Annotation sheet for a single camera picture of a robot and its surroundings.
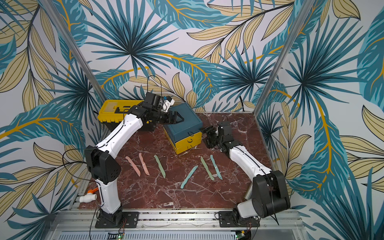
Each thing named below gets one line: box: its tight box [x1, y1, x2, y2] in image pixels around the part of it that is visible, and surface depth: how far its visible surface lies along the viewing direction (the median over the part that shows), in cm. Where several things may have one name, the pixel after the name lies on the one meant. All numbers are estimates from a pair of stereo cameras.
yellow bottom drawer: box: [175, 131, 203, 155], surface depth 92 cm
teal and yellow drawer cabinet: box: [163, 102, 203, 155], surface depth 87 cm
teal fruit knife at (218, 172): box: [210, 154, 223, 180], surface depth 92 cm
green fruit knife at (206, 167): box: [200, 156, 215, 181], surface depth 92 cm
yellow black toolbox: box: [97, 99, 144, 131], surface depth 99 cm
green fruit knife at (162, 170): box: [153, 154, 166, 179], surface depth 92 cm
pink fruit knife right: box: [138, 153, 150, 176], surface depth 94 cm
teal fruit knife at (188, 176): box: [180, 165, 199, 189], surface depth 90 cm
